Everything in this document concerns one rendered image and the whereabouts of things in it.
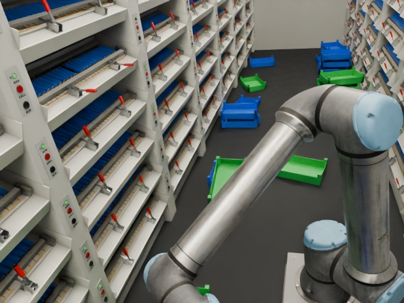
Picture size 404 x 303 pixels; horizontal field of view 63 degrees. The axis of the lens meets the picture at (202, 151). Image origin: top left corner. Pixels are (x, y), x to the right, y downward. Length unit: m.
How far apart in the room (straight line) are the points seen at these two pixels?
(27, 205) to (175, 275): 0.47
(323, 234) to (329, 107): 0.57
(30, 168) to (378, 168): 0.88
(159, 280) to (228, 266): 0.92
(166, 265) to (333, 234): 0.65
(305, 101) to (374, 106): 0.16
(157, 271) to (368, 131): 0.55
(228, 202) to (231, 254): 0.97
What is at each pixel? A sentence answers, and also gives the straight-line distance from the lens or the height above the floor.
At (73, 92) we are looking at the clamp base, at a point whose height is 0.96.
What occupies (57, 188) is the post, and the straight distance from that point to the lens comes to 1.08.
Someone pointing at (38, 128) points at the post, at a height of 0.94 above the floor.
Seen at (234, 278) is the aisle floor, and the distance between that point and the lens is 1.65.
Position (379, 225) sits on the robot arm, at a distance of 0.98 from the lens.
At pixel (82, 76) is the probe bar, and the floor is 0.99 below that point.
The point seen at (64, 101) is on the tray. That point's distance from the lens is 1.13.
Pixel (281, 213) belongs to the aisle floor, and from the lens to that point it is 1.96.
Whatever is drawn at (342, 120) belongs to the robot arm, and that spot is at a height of 0.97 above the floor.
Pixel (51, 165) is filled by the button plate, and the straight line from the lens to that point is 1.04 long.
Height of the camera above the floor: 1.31
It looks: 31 degrees down
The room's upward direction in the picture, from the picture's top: 7 degrees counter-clockwise
